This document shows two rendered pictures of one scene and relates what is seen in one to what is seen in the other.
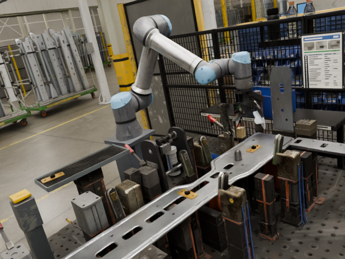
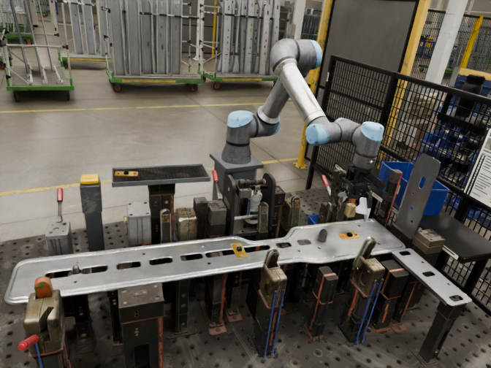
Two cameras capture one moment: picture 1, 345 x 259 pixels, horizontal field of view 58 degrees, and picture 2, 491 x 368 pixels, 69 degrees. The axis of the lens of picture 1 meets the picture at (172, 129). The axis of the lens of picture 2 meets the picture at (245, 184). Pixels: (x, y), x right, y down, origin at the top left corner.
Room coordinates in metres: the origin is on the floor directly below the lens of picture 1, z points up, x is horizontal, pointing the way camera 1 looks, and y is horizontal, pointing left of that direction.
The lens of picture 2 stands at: (0.07, -0.33, 1.78)
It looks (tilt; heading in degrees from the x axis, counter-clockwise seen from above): 26 degrees down; 18
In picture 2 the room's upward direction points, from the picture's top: 6 degrees clockwise
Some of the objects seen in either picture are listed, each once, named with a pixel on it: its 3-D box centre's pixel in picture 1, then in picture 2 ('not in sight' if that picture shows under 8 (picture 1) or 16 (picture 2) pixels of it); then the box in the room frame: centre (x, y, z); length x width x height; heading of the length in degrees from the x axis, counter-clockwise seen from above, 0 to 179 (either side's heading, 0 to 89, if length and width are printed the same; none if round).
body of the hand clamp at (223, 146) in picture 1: (229, 165); (322, 238); (1.49, -0.26, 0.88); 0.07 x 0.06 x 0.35; 40
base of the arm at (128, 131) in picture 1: (127, 126); (237, 149); (1.63, 0.24, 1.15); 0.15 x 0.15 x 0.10
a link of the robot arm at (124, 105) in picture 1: (123, 106); (240, 125); (1.64, 0.24, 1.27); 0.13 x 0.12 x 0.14; 143
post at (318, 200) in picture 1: (310, 172); (402, 294); (1.31, -0.61, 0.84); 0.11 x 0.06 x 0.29; 40
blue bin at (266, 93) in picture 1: (266, 102); (409, 187); (1.79, -0.58, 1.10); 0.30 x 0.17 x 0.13; 30
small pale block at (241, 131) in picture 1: (244, 159); (342, 239); (1.51, -0.35, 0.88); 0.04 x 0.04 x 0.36; 40
